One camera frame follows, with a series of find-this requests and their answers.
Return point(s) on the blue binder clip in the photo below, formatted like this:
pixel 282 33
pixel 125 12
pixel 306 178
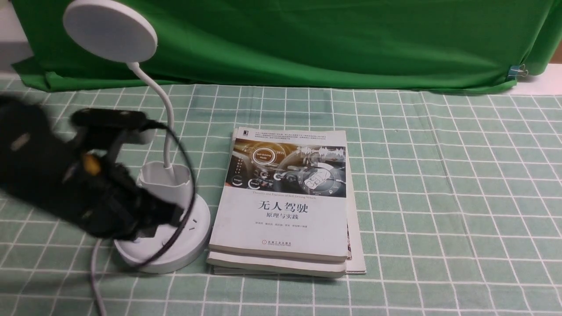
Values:
pixel 517 71

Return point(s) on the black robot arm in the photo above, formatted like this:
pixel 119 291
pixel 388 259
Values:
pixel 30 155

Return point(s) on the middle white book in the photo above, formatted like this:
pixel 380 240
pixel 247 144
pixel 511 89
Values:
pixel 224 263

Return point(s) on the green checkered tablecloth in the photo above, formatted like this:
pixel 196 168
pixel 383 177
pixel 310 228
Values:
pixel 458 203

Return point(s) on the white desk lamp with base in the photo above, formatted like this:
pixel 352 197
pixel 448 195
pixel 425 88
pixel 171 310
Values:
pixel 116 32

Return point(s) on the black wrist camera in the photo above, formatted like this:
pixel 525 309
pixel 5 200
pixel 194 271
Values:
pixel 109 130

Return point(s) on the top white self-driving book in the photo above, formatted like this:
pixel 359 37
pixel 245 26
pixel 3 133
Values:
pixel 267 147

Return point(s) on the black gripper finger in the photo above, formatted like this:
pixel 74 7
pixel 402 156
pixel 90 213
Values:
pixel 169 214

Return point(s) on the green backdrop cloth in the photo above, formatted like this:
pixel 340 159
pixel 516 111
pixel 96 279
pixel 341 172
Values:
pixel 445 46

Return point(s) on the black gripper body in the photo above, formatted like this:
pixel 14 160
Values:
pixel 105 203

